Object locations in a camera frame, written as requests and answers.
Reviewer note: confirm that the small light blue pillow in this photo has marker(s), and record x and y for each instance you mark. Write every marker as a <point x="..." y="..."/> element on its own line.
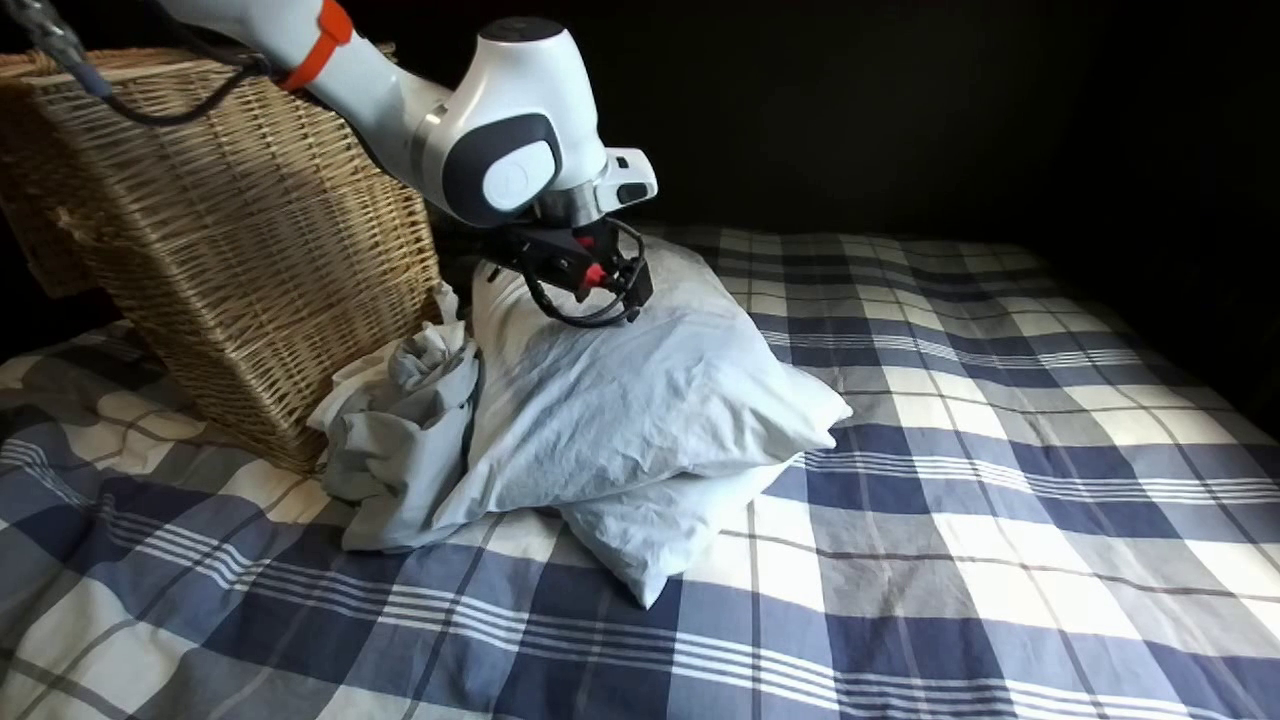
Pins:
<point x="654" y="532"/>

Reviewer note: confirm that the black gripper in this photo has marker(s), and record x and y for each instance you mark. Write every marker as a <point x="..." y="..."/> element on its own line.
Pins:
<point x="584" y="265"/>

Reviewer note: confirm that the crumpled grey cloth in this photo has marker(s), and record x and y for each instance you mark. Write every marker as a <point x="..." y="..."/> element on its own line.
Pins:
<point x="400" y="455"/>

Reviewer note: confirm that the blue white plaid bedspread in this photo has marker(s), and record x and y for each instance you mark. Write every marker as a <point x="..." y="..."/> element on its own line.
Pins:
<point x="934" y="532"/>

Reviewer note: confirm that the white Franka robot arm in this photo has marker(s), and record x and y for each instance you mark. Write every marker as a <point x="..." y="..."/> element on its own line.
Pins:
<point x="400" y="104"/>

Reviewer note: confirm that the woven wicker basket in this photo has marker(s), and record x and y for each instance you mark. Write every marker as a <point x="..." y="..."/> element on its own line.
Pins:
<point x="241" y="243"/>

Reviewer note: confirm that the light blue wrinkled cloth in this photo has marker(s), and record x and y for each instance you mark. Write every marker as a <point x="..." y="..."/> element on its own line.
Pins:
<point x="641" y="403"/>

